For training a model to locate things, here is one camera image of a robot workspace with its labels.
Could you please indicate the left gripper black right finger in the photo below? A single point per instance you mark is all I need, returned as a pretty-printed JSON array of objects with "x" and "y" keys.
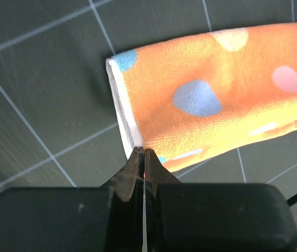
[{"x": 214, "y": 216}]

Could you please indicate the orange polka dot towel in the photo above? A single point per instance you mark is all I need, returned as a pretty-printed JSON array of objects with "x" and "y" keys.
[{"x": 195, "y": 97}]

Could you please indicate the black grid mat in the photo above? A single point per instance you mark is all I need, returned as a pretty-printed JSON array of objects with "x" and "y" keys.
[{"x": 57, "y": 120}]

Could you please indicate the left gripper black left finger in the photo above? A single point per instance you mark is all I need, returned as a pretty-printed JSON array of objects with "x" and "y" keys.
[{"x": 105, "y": 218}]

